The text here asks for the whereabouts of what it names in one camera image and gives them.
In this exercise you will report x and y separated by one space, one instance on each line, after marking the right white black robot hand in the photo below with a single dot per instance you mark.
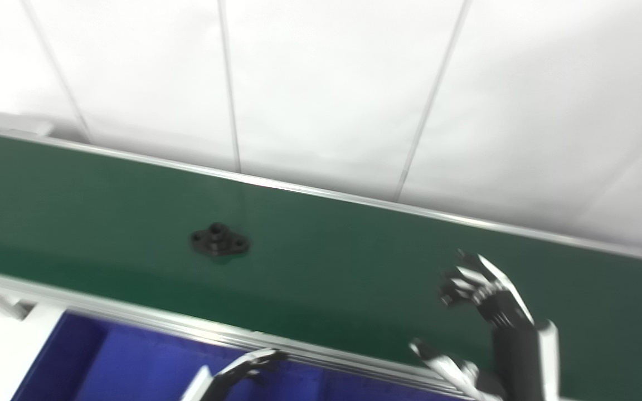
516 351

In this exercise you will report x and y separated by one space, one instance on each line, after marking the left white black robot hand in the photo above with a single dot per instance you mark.
232 376

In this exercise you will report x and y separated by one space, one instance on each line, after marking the black flanged metal part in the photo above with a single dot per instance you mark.
219 244

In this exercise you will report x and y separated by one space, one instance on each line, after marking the blue plastic bin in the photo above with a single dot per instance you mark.
131 367

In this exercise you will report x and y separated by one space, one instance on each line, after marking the green conveyor belt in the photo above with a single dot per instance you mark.
131 320
354 267

